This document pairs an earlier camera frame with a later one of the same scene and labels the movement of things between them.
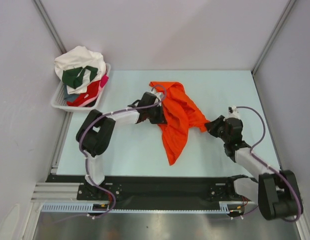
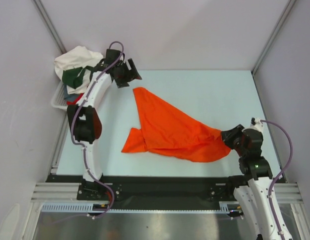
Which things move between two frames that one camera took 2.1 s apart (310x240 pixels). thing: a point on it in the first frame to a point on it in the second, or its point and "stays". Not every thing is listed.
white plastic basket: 58,99 stays
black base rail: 151,189 stays
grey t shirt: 70,97 stays
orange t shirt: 181,114 to 165,132
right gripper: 216,125 to 235,136
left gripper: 160,119 to 132,74
